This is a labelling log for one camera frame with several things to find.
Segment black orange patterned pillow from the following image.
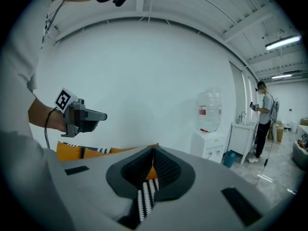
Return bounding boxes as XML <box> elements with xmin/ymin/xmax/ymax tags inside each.
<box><xmin>297</xmin><ymin>133</ymin><xmax>308</xmax><ymax>151</ymax></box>

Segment grey bean bag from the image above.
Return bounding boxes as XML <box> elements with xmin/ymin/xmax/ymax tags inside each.
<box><xmin>292</xmin><ymin>140</ymin><xmax>308</xmax><ymax>170</ymax></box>

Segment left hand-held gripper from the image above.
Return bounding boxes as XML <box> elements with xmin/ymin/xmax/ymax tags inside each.
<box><xmin>54</xmin><ymin>87</ymin><xmax>108</xmax><ymax>138</ymax></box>

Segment white water dispenser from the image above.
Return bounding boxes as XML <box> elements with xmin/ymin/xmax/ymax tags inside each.
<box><xmin>191</xmin><ymin>130</ymin><xmax>228</xmax><ymax>164</ymax></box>

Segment black white striped throw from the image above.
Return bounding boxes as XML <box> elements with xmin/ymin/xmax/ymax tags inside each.
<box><xmin>63</xmin><ymin>142</ymin><xmax>112</xmax><ymax>154</ymax></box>

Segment white sink cabinet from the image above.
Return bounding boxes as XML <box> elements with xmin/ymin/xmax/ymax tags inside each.
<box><xmin>227</xmin><ymin>119</ymin><xmax>258</xmax><ymax>165</ymax></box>

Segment clear water bottle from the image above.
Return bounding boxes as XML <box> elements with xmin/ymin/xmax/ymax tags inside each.
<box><xmin>196</xmin><ymin>87</ymin><xmax>222</xmax><ymax>132</ymax></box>

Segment person's white shirt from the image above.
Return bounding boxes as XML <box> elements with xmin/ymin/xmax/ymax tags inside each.
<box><xmin>0</xmin><ymin>0</ymin><xmax>58</xmax><ymax>96</ymax></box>

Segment black and white patterned pillow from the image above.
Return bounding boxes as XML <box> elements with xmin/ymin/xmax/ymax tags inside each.
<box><xmin>137</xmin><ymin>178</ymin><xmax>160</xmax><ymax>222</ymax></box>

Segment cardboard boxes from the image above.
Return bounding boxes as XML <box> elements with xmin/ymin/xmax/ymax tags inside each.
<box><xmin>268</xmin><ymin>121</ymin><xmax>285</xmax><ymax>143</ymax></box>

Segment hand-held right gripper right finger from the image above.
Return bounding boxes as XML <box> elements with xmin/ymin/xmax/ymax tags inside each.
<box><xmin>144</xmin><ymin>144</ymin><xmax>276</xmax><ymax>231</ymax></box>

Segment black wrist cord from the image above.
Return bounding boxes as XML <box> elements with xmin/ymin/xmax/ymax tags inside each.
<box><xmin>44</xmin><ymin>107</ymin><xmax>60</xmax><ymax>149</ymax></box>

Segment black headset cable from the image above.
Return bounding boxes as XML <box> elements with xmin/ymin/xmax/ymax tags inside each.
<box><xmin>42</xmin><ymin>0</ymin><xmax>66</xmax><ymax>43</ymax></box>

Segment teal waste bin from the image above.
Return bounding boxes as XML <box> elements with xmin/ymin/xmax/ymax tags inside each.
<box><xmin>223</xmin><ymin>151</ymin><xmax>238</xmax><ymax>169</ymax></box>

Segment person's left forearm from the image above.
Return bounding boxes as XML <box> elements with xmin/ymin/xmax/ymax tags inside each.
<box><xmin>28</xmin><ymin>96</ymin><xmax>67</xmax><ymax>132</ymax></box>

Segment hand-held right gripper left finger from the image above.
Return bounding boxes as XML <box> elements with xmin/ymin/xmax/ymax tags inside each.
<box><xmin>59</xmin><ymin>144</ymin><xmax>154</xmax><ymax>231</ymax></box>

